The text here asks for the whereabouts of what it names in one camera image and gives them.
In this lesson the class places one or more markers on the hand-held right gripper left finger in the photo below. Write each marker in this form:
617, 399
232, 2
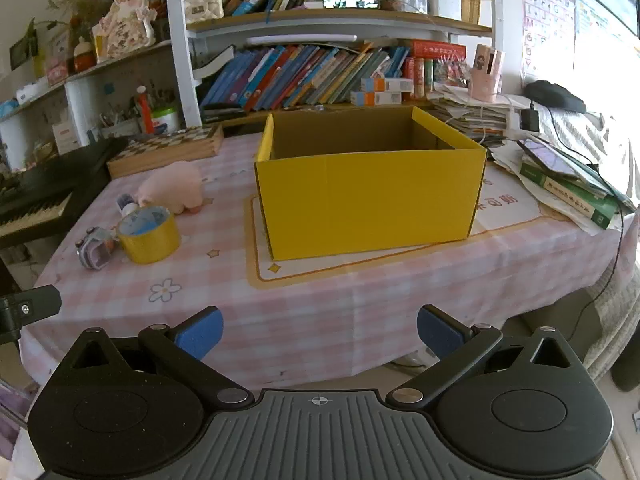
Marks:
202, 334

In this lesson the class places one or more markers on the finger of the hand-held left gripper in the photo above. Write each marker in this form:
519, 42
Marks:
30, 305

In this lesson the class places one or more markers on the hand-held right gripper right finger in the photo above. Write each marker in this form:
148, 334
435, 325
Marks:
437, 331

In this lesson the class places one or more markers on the yellow tape roll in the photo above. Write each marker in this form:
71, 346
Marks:
150, 249

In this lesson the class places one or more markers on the small white bottle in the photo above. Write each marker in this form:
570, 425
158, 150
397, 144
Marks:
127, 206

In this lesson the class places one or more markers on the yellow cardboard box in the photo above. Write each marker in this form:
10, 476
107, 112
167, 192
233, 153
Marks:
370, 200

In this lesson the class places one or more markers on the pink plush pig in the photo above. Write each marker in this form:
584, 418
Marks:
172, 185

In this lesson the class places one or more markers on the black piano keyboard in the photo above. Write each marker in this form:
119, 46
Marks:
50, 185

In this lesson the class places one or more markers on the wooden chessboard box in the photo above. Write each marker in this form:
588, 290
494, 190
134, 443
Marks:
165, 150

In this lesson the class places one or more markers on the thick green book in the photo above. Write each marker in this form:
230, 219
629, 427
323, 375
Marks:
575, 200

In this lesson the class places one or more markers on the white jar green lid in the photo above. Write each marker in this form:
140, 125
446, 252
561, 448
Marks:
165, 121

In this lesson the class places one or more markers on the stack of papers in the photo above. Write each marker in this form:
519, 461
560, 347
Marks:
470, 115

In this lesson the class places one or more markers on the red white bottle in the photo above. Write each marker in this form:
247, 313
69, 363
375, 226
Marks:
145, 112

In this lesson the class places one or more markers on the black charger plug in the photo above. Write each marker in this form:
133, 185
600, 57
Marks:
530, 119

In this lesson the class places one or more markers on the white striped blanket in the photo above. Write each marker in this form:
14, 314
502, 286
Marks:
600, 145

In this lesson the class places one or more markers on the black cloth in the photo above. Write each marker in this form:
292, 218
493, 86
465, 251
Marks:
555, 96

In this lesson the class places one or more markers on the row of leaning books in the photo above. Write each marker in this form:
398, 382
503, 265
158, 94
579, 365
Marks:
280, 77

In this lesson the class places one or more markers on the white bookshelf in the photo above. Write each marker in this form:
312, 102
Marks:
176, 60

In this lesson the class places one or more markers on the thick red book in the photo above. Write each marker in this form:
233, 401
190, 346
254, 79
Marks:
437, 49

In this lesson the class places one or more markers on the pink decorative frame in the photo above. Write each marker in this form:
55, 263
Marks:
122, 30

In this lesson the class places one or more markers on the alphabet wall poster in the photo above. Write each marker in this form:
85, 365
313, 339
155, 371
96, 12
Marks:
547, 20

